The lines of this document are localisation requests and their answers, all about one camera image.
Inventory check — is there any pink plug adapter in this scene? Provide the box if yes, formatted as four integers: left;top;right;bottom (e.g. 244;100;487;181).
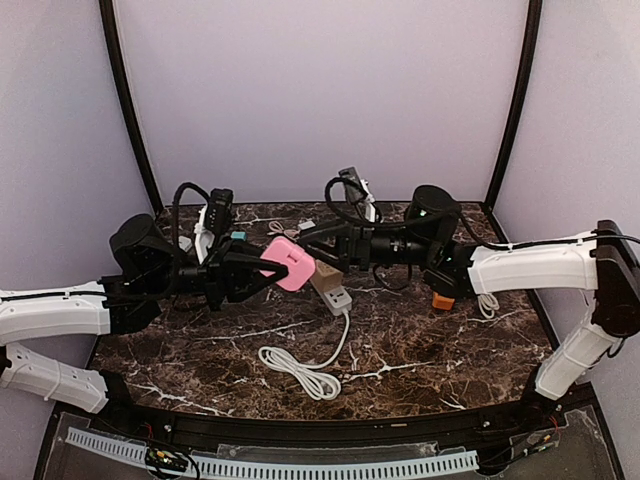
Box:
260;236;316;292

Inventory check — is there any beige cube socket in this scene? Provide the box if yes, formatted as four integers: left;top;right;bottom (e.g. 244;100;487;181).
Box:
310;260;343;294

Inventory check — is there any teal usb charger plug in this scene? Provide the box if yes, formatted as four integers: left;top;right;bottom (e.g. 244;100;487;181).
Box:
230;231;248;241

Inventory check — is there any white usb charger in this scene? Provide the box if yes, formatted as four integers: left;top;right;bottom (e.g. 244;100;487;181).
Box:
298;221;316;231

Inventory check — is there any white power strip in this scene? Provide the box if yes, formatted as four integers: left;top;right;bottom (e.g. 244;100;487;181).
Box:
320;286;352;316

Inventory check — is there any white adapter plug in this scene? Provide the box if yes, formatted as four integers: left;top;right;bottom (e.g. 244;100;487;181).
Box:
178;236;193;253

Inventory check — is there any orange power strip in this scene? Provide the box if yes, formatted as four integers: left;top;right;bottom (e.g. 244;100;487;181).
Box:
432;292;456;311

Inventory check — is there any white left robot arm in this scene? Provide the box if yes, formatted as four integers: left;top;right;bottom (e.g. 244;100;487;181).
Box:
1;189;289;413

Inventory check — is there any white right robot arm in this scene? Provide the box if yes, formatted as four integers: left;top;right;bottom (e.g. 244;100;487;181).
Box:
298;185;639;400

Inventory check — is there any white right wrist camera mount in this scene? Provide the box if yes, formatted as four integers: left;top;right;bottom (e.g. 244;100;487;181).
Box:
358;179;378;223

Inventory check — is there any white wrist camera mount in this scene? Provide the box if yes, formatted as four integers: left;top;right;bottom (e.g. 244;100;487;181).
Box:
194;205;215;264
358;179;378;223

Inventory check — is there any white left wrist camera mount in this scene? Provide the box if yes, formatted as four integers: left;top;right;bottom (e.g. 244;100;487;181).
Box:
194;205;215;264

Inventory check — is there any white power strip cable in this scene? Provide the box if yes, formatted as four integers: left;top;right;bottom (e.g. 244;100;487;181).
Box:
475;292;501;321

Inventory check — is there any white slotted cable duct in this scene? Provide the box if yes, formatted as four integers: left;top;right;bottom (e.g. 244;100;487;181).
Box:
64;427;479;479

